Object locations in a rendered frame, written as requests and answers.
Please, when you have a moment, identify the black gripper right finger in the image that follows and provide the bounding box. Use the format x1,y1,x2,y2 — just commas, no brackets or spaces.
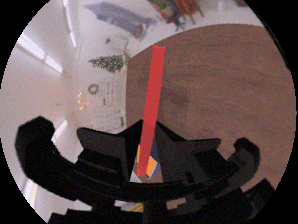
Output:
154,121,221,183

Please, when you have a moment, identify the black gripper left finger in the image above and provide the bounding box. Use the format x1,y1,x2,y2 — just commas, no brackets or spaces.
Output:
76,120,144,181

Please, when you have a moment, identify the red lid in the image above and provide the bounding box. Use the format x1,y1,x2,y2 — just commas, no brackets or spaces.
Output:
137,45,165,176

